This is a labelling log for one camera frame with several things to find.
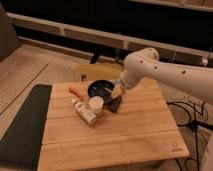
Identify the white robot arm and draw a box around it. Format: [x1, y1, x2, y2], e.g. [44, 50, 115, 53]
[119, 48, 213, 105]

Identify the black ceramic bowl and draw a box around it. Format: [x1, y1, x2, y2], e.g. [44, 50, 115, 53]
[87, 80, 115, 104]

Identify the white ceramic cup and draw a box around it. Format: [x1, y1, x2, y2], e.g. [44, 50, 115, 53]
[89, 96, 104, 114]

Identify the dark brown oblong object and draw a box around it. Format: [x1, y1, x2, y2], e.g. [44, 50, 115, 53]
[109, 96, 122, 113]

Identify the orange carrot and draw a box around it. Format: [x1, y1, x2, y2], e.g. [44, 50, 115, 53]
[68, 87, 84, 101]

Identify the white plastic bottle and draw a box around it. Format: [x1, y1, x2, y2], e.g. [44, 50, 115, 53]
[72, 99, 97, 125]

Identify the wooden table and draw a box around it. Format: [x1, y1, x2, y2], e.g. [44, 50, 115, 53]
[38, 78, 189, 171]

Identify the black tripod stand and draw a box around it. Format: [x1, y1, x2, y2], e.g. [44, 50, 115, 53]
[167, 98, 213, 171]

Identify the black floor mat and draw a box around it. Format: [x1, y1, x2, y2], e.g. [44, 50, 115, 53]
[0, 84, 52, 170]

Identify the white cable with plug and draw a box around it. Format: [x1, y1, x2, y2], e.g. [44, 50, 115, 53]
[166, 46, 213, 68]

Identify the white wall rail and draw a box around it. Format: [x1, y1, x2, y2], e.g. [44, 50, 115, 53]
[7, 12, 213, 57]

